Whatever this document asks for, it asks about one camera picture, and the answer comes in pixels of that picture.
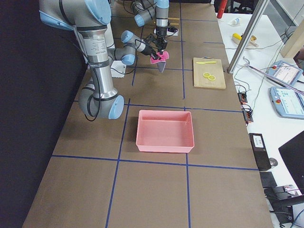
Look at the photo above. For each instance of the lemon slice far from knife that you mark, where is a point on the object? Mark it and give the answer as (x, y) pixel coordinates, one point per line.
(211, 78)

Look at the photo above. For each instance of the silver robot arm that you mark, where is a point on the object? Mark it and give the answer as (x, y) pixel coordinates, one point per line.
(147, 10)
(90, 21)

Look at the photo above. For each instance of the far teach pendant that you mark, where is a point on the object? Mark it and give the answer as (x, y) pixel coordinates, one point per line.
(285, 72)

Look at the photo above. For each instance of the yellow plastic knife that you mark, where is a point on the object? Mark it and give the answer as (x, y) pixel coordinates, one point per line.
(206, 62)

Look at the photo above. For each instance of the small white bottle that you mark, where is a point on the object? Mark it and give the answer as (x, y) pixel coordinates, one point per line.
(235, 22)

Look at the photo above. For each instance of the near teach pendant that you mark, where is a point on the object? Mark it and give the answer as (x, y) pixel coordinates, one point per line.
(287, 103)

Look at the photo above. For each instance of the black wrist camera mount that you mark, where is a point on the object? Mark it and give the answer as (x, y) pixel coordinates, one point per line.
(151, 39)

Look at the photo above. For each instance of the lemon slice near knife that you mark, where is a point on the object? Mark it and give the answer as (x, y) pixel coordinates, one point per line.
(206, 75)

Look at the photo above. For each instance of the far orange black connector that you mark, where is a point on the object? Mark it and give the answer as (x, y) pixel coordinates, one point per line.
(242, 97)

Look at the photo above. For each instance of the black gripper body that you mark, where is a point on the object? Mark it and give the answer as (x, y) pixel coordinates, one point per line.
(161, 32)
(148, 51)

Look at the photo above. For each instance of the wooden cutting board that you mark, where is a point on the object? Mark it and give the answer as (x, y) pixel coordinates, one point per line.
(200, 81)

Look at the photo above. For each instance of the aluminium frame post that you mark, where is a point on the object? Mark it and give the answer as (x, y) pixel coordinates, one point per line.
(257, 14)

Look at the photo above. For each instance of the teach pendant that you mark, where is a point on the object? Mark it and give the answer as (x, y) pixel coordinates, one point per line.
(287, 103)
(285, 72)

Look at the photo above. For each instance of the pink plastic bin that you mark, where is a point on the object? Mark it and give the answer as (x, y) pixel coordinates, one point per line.
(165, 131)

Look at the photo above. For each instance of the near orange black connector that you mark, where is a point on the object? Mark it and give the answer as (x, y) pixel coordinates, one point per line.
(247, 114)

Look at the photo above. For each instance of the red cylinder bottle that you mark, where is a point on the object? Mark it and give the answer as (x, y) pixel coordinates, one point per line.
(221, 8)

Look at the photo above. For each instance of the black monitor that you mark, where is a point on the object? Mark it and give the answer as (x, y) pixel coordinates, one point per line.
(292, 153)

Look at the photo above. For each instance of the orange black connector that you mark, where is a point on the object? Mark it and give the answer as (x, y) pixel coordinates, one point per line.
(242, 97)
(247, 114)

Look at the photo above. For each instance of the black box with label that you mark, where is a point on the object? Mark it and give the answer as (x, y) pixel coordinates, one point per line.
(259, 151)

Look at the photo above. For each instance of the white rectangular tray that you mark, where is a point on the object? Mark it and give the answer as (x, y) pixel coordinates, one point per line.
(171, 31)

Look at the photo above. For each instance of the white camera pole with base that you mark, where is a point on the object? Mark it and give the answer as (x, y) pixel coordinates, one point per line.
(118, 69)

